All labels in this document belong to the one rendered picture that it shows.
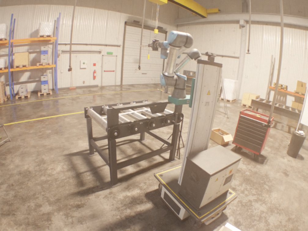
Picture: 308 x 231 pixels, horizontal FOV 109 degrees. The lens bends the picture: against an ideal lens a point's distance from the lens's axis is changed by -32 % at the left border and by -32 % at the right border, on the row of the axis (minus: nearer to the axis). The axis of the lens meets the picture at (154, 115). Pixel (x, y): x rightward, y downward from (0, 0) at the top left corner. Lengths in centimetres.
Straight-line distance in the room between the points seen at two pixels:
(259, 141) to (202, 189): 229
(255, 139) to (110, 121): 289
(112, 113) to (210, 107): 112
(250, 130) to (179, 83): 241
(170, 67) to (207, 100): 52
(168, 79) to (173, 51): 27
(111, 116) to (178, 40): 115
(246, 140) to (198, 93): 237
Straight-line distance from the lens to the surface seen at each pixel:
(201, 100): 161
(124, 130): 209
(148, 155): 253
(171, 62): 145
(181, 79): 156
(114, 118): 195
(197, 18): 1400
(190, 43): 145
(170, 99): 162
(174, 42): 139
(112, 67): 1176
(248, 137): 367
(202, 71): 156
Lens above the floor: 169
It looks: 18 degrees down
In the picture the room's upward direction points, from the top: 5 degrees clockwise
